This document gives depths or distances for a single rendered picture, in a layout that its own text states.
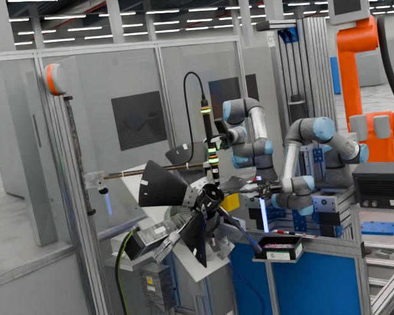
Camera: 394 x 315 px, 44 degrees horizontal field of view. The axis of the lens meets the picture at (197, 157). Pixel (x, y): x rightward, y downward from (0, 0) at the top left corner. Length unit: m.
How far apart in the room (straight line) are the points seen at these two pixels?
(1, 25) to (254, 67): 3.36
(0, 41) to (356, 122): 4.41
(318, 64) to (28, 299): 2.16
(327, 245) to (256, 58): 4.80
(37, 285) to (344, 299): 1.58
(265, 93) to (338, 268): 4.79
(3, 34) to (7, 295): 4.43
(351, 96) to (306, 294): 3.96
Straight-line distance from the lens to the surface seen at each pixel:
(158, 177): 2.25
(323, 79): 3.21
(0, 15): 6.58
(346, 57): 6.33
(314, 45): 3.15
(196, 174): 2.43
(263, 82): 7.13
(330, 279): 2.69
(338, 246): 2.57
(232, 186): 2.52
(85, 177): 2.52
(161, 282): 2.57
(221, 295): 3.65
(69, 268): 2.75
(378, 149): 6.20
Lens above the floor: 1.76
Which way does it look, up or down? 9 degrees down
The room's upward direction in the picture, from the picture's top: 10 degrees counter-clockwise
